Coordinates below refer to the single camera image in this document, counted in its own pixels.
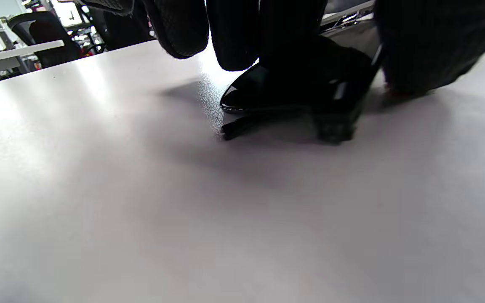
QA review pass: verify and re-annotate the person's left hand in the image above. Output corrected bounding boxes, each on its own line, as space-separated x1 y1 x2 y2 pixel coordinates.
76 0 485 96

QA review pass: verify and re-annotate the glossy black stapler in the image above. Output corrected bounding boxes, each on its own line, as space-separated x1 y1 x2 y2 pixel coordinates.
219 36 384 144

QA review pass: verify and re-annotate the black office chair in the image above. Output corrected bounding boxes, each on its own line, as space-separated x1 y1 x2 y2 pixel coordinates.
7 11 84 69

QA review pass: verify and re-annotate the white desk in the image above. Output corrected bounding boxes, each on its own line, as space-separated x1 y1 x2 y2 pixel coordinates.
0 40 65 79

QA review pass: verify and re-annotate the grey table with metal frame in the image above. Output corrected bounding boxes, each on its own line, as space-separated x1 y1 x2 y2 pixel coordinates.
319 0 377 33

